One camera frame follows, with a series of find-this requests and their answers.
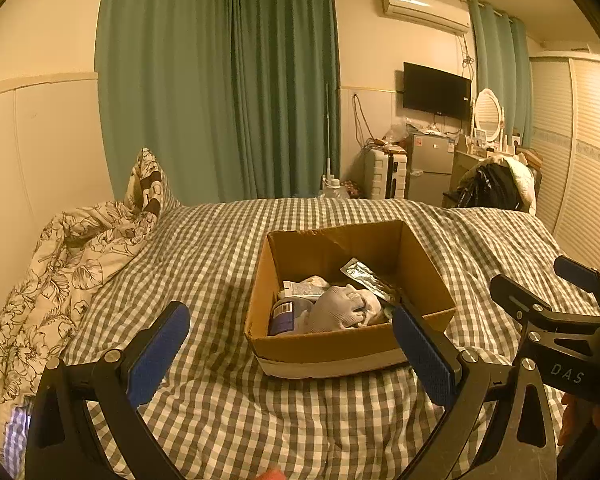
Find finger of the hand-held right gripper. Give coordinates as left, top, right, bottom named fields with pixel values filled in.
left=554, top=255, right=600, bottom=316
left=490, top=274, right=600, bottom=343

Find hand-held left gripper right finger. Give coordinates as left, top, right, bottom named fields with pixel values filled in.
left=391, top=304, right=561, bottom=480

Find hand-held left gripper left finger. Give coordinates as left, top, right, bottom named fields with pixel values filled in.
left=25, top=301, right=191, bottom=480

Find brown cardboard box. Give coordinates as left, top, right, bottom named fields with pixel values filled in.
left=244, top=220, right=457, bottom=380

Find silver foil packet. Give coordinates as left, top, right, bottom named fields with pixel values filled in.
left=340, top=257, right=406, bottom=306

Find grey knit glove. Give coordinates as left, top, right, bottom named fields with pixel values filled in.
left=307, top=284, right=381, bottom=333

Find blue labelled jar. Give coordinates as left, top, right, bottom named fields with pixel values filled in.
left=269, top=296, right=315, bottom=337

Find pale blue packet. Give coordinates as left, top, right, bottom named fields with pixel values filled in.
left=278, top=276, right=333, bottom=301

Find person's right hand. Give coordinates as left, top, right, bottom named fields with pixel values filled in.
left=559, top=394, right=600, bottom=447

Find cream coat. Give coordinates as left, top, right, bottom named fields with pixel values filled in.
left=480, top=155, right=537, bottom=216

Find black jacket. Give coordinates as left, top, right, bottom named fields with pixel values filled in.
left=455, top=162, right=523, bottom=210

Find white louvered wardrobe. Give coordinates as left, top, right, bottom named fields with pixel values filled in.
left=527, top=50, right=600, bottom=273

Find grey checked bed sheet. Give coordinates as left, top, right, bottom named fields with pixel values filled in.
left=62, top=197, right=600, bottom=480

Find wooden chair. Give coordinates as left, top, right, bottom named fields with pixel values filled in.
left=517, top=146, right=543, bottom=196

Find floral quilt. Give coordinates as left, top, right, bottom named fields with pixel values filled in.
left=0, top=200, right=158, bottom=456

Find beige dressing table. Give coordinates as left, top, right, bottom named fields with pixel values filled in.
left=452, top=149, right=486, bottom=193

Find silver fridge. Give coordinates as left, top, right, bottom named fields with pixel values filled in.
left=405, top=132, right=456, bottom=206

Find blue checked cloth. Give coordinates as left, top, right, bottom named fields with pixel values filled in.
left=0, top=405, right=33, bottom=466

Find brown floral pillow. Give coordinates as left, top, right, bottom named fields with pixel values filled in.
left=125, top=147, right=181, bottom=211

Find white oval vanity mirror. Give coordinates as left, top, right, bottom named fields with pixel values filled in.
left=472, top=88, right=506, bottom=143

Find white ribbed suitcase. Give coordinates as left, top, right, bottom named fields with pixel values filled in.
left=364, top=149, right=410, bottom=200

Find clear water jug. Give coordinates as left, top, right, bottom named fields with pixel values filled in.
left=319, top=176, right=353, bottom=200

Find clear plastic bag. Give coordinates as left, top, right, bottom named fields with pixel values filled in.
left=385, top=120, right=413, bottom=143

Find green curtain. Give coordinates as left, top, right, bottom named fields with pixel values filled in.
left=96, top=0, right=236, bottom=203
left=227, top=0, right=342, bottom=200
left=469, top=0, right=535, bottom=148

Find white pole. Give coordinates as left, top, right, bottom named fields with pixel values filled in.
left=324, top=84, right=332, bottom=181

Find white air conditioner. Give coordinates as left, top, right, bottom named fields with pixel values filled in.
left=379, top=0, right=472, bottom=36

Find black wall television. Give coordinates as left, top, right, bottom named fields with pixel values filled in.
left=402, top=62, right=472, bottom=122

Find hanging wall cables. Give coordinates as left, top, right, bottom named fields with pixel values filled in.
left=352, top=92, right=381, bottom=151

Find air conditioner cable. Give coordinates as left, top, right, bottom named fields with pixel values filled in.
left=457, top=34, right=476, bottom=81

